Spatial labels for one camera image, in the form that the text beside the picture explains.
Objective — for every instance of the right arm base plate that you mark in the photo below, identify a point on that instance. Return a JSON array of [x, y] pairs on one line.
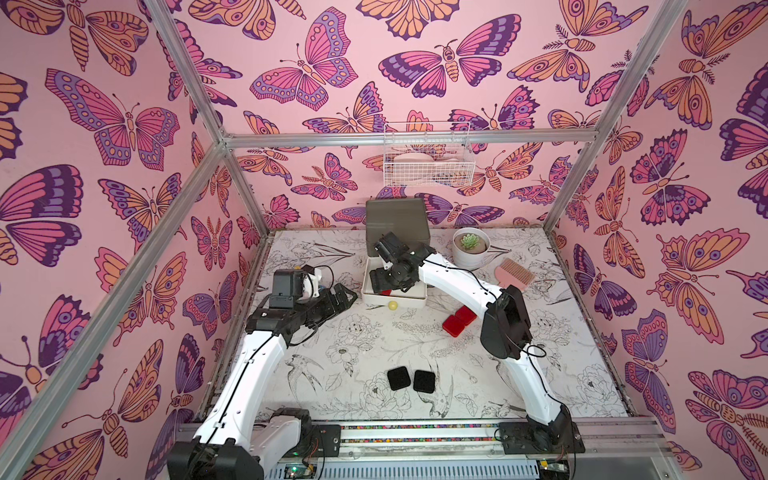
[[529, 438]]

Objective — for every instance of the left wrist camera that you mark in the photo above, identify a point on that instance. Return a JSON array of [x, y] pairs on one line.
[[311, 279]]

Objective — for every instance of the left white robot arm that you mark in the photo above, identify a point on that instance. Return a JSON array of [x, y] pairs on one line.
[[226, 445]]

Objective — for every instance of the white wire wall basket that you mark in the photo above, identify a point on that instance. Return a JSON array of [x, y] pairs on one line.
[[427, 158]]

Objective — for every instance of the black brooch box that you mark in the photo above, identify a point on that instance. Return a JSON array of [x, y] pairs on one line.
[[424, 381], [398, 378]]

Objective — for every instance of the three-tier drawer cabinet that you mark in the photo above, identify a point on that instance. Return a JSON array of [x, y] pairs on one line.
[[394, 227]]

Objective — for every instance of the white pot with succulent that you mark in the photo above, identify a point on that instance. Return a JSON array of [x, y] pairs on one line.
[[470, 248]]

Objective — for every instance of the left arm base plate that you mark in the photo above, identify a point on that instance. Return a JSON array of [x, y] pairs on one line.
[[321, 440]]

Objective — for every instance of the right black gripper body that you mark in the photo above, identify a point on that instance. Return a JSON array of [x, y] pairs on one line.
[[387, 278]]

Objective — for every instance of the pink comb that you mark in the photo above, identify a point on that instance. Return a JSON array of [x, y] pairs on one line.
[[510, 273]]

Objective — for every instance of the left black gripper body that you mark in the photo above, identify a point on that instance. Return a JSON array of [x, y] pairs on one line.
[[324, 309]]

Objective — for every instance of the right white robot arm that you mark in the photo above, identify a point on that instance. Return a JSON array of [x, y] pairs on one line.
[[505, 332]]

